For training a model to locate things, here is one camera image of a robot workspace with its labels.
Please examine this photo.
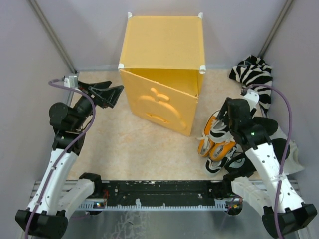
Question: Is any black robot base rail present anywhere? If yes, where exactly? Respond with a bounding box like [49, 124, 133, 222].
[32, 172, 300, 216]

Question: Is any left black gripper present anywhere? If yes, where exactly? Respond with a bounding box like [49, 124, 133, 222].
[72, 80, 124, 130]

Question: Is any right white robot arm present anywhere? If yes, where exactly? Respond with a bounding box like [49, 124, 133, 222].
[217, 98, 318, 239]

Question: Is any yellow plastic shoe cabinet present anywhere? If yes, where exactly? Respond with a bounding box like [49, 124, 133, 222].
[117, 12, 206, 100]

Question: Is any black white canvas sneaker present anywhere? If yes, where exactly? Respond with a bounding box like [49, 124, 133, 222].
[208, 110, 233, 143]

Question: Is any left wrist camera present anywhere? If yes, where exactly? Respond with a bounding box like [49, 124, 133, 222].
[63, 74, 78, 89]

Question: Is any black chunky sneaker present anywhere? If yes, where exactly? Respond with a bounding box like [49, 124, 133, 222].
[253, 117, 279, 136]
[224, 138, 287, 177]

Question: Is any orange canvas sneaker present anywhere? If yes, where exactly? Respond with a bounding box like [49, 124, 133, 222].
[197, 115, 216, 157]
[209, 141, 236, 162]

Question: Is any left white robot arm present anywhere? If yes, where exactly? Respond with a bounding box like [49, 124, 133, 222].
[15, 79, 124, 239]

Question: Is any zebra striped cloth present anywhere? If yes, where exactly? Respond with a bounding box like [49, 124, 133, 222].
[229, 55, 273, 114]

